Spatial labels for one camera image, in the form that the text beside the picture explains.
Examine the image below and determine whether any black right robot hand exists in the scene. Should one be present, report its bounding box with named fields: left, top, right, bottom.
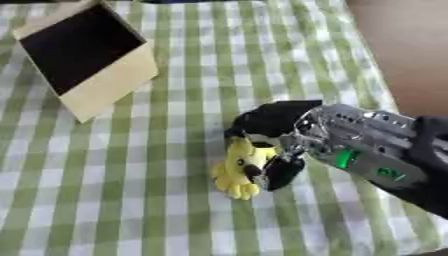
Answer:
left=224, top=99, right=326, bottom=192

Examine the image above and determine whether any tan cardboard box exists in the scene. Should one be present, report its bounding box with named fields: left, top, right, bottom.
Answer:
left=12, top=0, right=161, bottom=124

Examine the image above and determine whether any yellow plush toy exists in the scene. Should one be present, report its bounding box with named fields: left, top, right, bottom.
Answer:
left=210, top=134, right=280, bottom=201

